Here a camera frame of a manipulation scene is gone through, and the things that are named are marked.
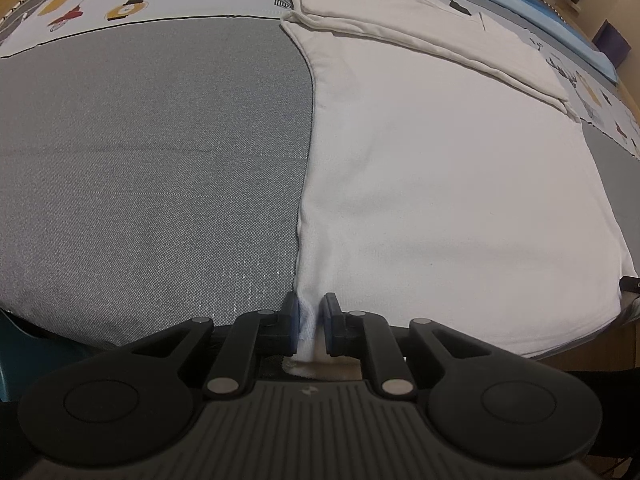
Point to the white t-shirt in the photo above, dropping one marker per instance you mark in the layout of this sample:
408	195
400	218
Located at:
450	185

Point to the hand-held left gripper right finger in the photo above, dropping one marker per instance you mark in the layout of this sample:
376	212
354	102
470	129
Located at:
328	325

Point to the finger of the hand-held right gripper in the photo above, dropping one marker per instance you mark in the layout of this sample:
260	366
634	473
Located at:
631	284

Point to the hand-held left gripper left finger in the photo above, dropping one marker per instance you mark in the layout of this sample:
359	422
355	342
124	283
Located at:
292	325

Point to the purple box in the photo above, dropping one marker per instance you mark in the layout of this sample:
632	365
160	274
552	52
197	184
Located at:
611	42

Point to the blue cloud-print sheet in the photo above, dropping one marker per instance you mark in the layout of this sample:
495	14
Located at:
525	5

